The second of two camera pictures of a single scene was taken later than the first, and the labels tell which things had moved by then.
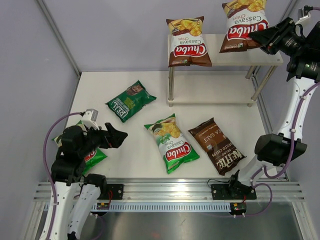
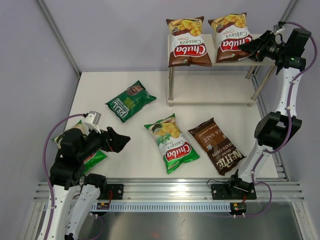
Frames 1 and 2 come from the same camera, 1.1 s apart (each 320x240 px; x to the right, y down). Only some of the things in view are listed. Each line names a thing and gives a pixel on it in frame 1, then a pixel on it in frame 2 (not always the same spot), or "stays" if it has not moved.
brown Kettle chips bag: x=223 y=155 stays
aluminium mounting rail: x=161 y=196 stays
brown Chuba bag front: x=186 y=44 stays
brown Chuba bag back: x=244 y=17 to x=230 y=32
